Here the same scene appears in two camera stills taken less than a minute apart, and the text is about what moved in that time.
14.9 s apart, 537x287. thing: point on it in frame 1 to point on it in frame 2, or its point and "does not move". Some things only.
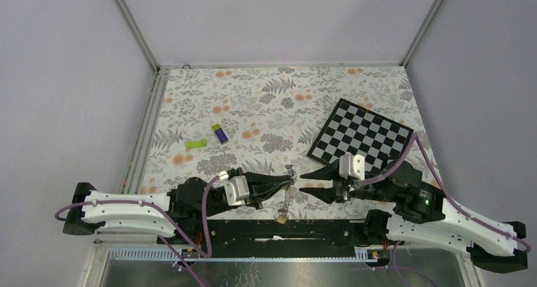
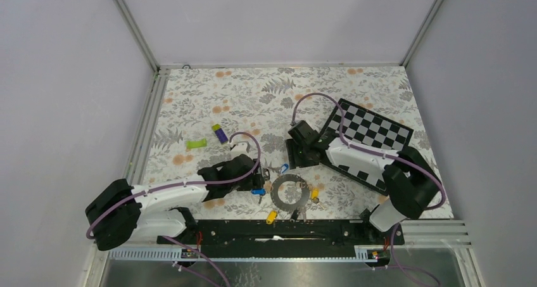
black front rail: x=199 y=233 does not move
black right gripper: x=338 y=193 to x=294 y=161
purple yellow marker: x=220 y=133 does not move
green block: x=194 y=144 does not move
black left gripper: x=260 y=187 to x=256 y=182
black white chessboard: x=352 y=129 does not move
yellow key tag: x=282 y=220 to x=271 y=217
